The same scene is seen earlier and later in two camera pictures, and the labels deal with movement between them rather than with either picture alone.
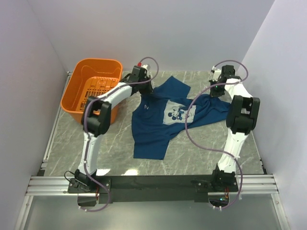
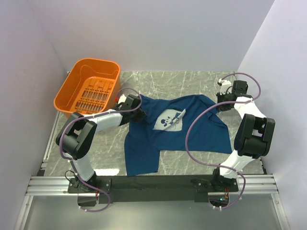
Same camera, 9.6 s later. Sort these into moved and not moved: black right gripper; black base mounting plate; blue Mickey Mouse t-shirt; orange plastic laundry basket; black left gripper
Moved: black left gripper; blue Mickey Mouse t-shirt; black right gripper
Not moved: orange plastic laundry basket; black base mounting plate
